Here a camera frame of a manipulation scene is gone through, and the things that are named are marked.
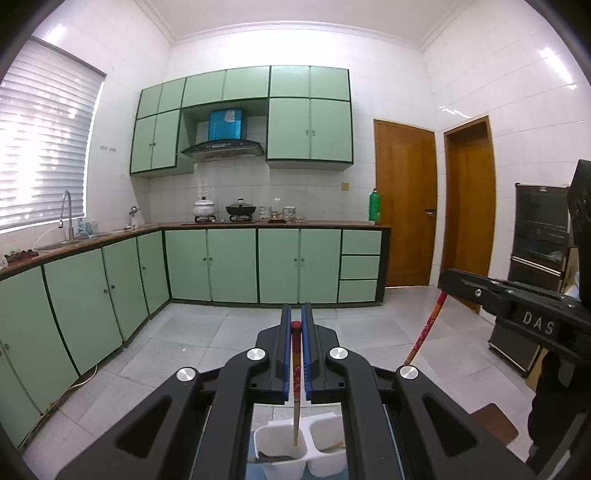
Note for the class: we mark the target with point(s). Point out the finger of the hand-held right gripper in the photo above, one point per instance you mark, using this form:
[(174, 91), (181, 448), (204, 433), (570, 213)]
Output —
[(485, 278), (466, 288)]

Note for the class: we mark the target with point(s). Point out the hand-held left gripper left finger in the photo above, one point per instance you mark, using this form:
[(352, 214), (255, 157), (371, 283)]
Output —
[(287, 360)]

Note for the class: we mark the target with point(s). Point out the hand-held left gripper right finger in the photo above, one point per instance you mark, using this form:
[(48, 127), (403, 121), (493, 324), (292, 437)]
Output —
[(306, 360)]

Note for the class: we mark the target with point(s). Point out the metal spoon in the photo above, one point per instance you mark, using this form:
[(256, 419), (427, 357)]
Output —
[(334, 446)]

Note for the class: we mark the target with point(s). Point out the black spoon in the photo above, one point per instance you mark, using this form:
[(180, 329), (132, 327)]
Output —
[(277, 458)]

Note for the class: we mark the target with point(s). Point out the white double utensil holder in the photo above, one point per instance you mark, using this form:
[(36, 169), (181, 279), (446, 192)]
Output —
[(281, 468)]

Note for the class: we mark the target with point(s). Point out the plain wooden door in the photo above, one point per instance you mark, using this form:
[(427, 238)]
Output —
[(471, 221)]

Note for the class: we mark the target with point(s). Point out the black glass door cabinet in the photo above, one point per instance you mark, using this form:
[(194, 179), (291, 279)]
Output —
[(538, 226)]

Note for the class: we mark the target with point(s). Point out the green drawer front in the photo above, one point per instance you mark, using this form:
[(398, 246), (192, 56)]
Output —
[(360, 267), (358, 291), (361, 242)]

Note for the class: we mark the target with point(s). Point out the brown wooden stool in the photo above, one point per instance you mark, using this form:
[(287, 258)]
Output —
[(496, 422)]

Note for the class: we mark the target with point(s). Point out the blue table mat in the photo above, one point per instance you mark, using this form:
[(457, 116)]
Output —
[(251, 461)]

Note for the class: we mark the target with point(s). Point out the green base cabinets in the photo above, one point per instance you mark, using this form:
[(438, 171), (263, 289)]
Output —
[(231, 263)]

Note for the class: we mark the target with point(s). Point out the green bottle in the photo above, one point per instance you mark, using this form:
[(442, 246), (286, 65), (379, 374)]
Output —
[(374, 207)]

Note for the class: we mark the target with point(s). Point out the glass cup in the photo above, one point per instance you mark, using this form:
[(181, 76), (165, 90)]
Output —
[(277, 216)]

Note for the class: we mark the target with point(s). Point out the patterned bowls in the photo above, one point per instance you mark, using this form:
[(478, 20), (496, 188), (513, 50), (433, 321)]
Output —
[(289, 213)]

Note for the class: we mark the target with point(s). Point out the stack of bowls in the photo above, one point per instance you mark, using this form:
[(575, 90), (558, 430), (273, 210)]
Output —
[(265, 213)]

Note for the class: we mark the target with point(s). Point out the gas stove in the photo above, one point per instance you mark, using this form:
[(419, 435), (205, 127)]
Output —
[(217, 221)]

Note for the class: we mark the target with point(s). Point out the black wok with lid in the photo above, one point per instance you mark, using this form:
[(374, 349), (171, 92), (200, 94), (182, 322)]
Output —
[(240, 210)]

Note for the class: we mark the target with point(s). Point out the white cooking pot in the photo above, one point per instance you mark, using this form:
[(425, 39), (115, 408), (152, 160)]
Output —
[(204, 208)]

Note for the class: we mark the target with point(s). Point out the black range hood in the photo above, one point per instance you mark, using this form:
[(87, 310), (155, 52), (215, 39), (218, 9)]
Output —
[(221, 148)]

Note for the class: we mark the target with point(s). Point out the blue wrapped hood chimney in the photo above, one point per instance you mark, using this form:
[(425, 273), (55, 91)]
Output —
[(226, 123)]

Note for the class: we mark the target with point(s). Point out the steel sink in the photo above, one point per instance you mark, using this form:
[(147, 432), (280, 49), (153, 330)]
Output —
[(55, 245)]

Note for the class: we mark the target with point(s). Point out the chrome kitchen faucet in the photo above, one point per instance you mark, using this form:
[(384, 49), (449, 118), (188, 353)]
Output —
[(67, 196)]

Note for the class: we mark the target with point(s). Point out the dark red cloth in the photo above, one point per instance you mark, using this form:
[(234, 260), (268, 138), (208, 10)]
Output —
[(23, 254)]

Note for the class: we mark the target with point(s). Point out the white window blinds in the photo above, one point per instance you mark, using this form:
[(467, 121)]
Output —
[(41, 138)]

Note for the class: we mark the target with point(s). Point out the green wall cabinets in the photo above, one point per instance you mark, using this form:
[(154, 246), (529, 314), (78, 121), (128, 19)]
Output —
[(314, 129)]

